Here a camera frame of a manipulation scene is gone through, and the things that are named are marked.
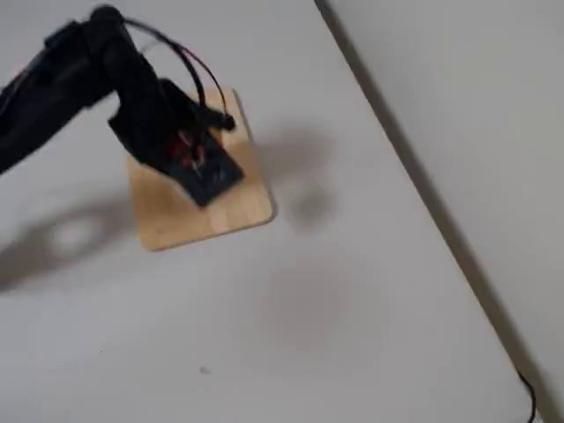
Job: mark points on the red apple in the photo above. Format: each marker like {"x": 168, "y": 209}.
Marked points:
{"x": 183, "y": 147}

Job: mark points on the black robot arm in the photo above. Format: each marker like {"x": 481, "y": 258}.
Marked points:
{"x": 57, "y": 88}

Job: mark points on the wooden cutting board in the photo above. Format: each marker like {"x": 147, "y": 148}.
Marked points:
{"x": 229, "y": 211}

